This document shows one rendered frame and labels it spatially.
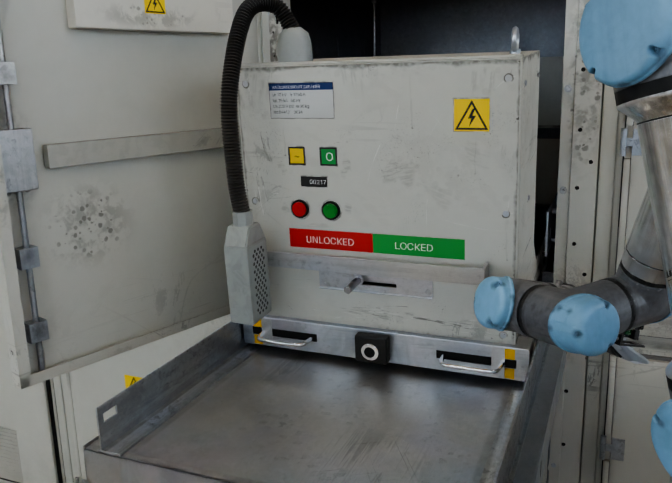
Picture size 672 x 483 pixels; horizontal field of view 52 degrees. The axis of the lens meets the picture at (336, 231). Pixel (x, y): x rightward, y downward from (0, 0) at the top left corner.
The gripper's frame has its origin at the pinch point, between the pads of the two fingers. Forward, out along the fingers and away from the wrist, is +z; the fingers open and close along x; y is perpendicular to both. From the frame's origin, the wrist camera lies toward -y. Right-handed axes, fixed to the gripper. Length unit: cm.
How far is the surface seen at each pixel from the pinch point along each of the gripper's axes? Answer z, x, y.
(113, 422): -79, -28, -20
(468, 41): 20, 60, -102
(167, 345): -57, -37, -92
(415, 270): -35.8, 0.5, -16.7
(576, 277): 4.2, 2.2, -22.2
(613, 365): 12.2, -13.2, -16.0
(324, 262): -47, -2, -28
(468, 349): -24.2, -11.4, -14.0
